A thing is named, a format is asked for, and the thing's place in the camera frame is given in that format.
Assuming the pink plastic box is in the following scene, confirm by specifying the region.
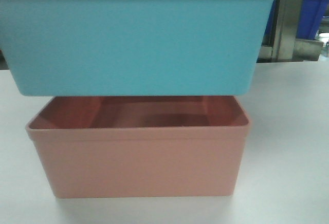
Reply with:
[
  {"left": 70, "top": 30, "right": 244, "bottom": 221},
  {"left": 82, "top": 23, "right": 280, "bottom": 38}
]
[{"left": 26, "top": 96, "right": 250, "bottom": 198}]

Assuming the light blue plastic box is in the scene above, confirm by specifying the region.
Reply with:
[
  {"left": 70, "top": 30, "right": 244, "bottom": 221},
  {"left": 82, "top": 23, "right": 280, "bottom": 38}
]
[{"left": 1, "top": 0, "right": 273, "bottom": 96}]

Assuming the blue bin far right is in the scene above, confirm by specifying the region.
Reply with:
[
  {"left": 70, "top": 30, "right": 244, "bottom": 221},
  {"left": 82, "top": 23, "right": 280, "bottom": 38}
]
[{"left": 296, "top": 0, "right": 328, "bottom": 40}]

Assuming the stainless steel shelf frame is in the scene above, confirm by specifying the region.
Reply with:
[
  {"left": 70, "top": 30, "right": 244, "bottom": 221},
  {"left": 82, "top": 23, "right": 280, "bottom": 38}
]
[{"left": 257, "top": 0, "right": 323, "bottom": 63}]

